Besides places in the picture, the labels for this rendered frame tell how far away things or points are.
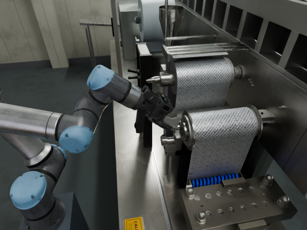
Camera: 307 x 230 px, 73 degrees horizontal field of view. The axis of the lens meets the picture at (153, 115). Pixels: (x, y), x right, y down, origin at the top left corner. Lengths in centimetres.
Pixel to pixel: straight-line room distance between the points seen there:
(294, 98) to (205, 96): 33
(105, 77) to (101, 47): 389
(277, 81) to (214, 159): 36
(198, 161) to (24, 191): 62
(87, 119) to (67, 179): 176
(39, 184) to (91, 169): 148
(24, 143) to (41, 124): 31
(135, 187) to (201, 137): 45
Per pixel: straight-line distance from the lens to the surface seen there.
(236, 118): 80
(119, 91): 61
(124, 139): 125
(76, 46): 451
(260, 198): 95
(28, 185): 89
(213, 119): 76
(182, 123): 76
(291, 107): 83
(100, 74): 60
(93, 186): 219
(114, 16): 154
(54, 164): 95
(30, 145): 90
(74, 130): 55
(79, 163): 241
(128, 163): 113
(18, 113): 63
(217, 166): 90
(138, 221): 94
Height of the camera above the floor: 177
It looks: 38 degrees down
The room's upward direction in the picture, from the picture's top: straight up
